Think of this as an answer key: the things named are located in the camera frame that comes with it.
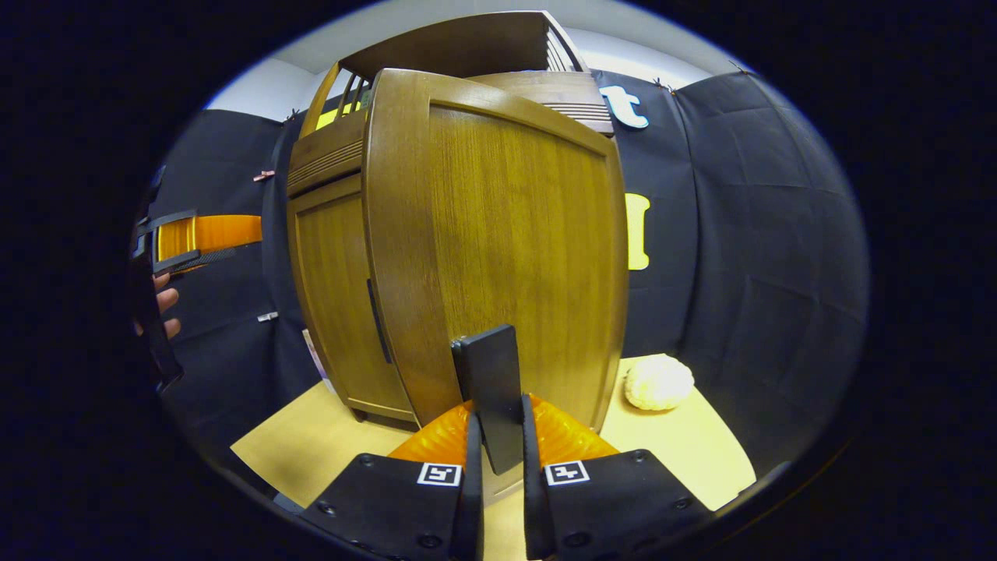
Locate wooden cabinet drawer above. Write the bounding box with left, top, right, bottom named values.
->
left=287, top=70, right=615, bottom=197

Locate black backdrop cloth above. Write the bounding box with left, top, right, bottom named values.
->
left=132, top=70, right=869, bottom=480

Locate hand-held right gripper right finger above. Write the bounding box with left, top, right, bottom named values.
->
left=520, top=393, right=713, bottom=561

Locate wooden double-door shoe cabinet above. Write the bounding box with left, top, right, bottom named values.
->
left=286, top=10, right=616, bottom=432

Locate white pumpkin ornament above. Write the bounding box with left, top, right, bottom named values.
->
left=625, top=355, right=696, bottom=411

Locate wooden cabinet door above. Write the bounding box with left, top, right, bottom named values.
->
left=288, top=173, right=417, bottom=425
left=362, top=68, right=630, bottom=503

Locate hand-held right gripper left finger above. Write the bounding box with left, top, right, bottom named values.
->
left=300, top=400, right=485, bottom=561

